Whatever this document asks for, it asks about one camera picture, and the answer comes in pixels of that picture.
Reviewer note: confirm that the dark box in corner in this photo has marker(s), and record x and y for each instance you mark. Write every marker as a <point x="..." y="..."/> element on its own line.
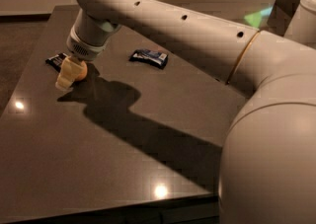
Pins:
<point x="281" y="15"/>

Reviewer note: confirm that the orange fruit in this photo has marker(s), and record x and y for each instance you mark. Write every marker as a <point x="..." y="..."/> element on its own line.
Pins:
<point x="83" y="72"/>

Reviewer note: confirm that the black rxbar chocolate wrapper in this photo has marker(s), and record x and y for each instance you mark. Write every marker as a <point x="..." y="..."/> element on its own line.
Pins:
<point x="56" y="61"/>

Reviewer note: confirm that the blue snack bar wrapper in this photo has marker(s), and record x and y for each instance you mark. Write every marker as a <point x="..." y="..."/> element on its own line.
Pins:
<point x="155" y="58"/>

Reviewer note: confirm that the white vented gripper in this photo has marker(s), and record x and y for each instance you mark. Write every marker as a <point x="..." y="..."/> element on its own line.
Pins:
<point x="84" y="49"/>

